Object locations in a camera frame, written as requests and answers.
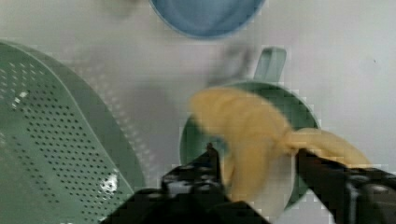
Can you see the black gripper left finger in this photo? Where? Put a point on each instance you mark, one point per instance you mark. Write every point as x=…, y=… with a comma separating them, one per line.
x=201, y=175

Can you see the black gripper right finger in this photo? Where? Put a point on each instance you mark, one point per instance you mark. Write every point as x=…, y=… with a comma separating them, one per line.
x=351, y=195

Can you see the yellow plush peeled banana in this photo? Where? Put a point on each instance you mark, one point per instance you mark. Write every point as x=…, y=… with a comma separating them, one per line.
x=258, y=136

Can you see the green mug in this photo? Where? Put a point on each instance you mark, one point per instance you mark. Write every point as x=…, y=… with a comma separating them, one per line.
x=264, y=83

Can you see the green perforated colander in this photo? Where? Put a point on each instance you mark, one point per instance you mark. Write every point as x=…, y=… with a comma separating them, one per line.
x=64, y=158

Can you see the blue bowl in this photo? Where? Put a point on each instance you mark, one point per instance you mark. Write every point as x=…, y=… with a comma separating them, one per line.
x=207, y=19

